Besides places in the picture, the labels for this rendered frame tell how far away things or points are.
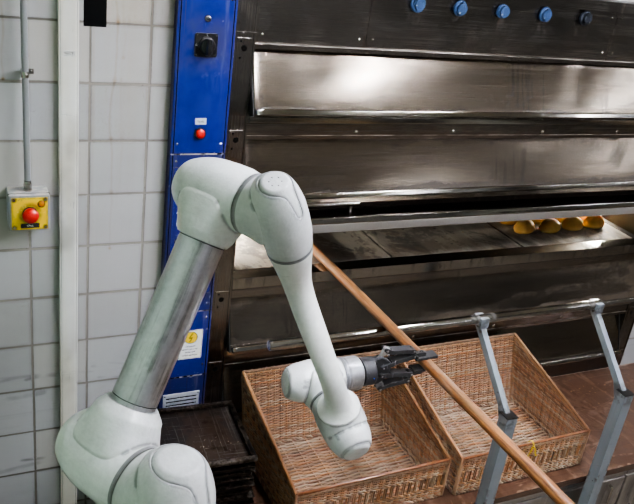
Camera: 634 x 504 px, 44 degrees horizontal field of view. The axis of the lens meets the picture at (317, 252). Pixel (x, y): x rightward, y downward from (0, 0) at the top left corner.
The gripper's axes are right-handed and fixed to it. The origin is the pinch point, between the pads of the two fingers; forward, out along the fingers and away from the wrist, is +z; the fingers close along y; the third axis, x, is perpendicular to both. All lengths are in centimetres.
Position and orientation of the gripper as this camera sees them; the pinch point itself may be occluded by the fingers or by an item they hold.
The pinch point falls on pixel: (423, 361)
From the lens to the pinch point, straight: 216.8
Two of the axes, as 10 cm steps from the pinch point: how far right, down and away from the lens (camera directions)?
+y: -1.3, 9.0, 4.1
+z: 8.9, -0.7, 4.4
